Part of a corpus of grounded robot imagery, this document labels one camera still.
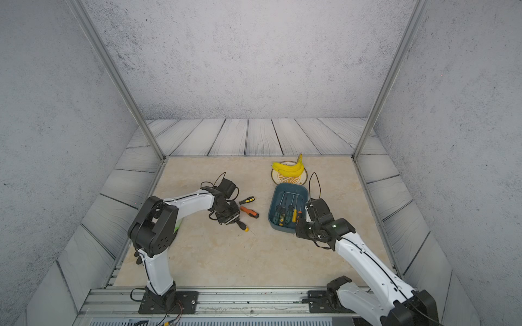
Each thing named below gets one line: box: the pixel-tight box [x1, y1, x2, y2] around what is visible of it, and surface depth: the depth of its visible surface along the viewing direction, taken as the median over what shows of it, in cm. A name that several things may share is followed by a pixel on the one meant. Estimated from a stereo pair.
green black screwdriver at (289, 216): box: [284, 194, 295, 225], surface depth 95 cm
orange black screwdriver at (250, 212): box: [240, 205, 260, 219], surface depth 98 cm
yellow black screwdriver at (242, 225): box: [234, 220, 250, 233], surface depth 95 cm
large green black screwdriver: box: [272, 191, 287, 225], surface depth 95 cm
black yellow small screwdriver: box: [238, 196, 256, 206], surface depth 101 cm
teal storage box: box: [267, 182, 310, 234], surface depth 100 cm
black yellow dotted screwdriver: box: [292, 195, 299, 223], surface depth 96 cm
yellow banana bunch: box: [271, 153, 305, 178], surface depth 112 cm
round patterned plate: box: [271, 160, 308, 186], surface depth 113 cm
